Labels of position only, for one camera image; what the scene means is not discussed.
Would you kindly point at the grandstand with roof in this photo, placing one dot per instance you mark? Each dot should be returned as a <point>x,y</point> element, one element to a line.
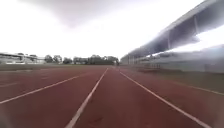
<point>180,43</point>

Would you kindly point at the low pale building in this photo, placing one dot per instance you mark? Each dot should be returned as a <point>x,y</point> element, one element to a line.
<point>18,58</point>

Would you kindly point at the row of trees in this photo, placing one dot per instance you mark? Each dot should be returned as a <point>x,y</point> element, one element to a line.
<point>86,60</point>

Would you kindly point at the red running track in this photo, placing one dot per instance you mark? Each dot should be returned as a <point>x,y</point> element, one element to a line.
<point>123,103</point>

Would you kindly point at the green grass field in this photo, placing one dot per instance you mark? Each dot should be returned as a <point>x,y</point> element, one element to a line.
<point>36,67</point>

